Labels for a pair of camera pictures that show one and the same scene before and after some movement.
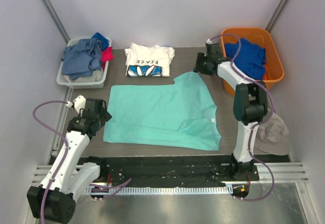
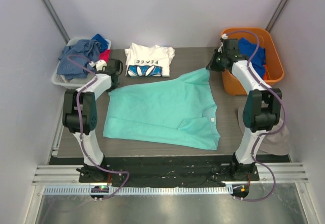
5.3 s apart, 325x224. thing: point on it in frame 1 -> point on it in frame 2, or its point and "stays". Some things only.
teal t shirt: x=180 y=115 stays
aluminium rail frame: x=283 y=172 stays
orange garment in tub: x=266 y=75 stays
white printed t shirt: x=145 y=62 stays
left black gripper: x=102 y=117 -> x=115 y=82
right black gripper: x=199 y=64 -> x=213 y=64
